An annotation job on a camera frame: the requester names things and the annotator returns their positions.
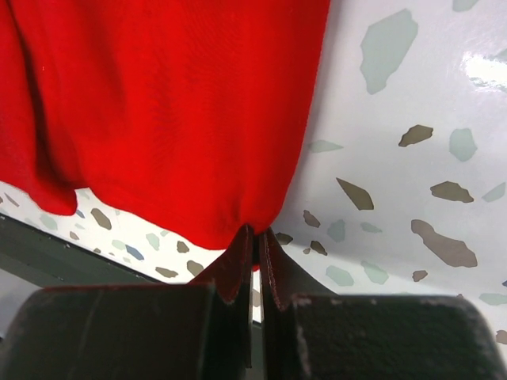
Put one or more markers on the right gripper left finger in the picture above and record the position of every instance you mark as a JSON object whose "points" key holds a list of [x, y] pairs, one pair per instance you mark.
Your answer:
{"points": [[198, 330]]}

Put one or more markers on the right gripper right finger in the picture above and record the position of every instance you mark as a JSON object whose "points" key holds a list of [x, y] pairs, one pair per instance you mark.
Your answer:
{"points": [[310, 332]]}

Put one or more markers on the bright red t shirt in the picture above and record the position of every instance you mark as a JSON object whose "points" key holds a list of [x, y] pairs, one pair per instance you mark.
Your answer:
{"points": [[189, 114]]}

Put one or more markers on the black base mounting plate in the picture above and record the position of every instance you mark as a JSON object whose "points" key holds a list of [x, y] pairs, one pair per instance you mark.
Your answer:
{"points": [[48, 261]]}

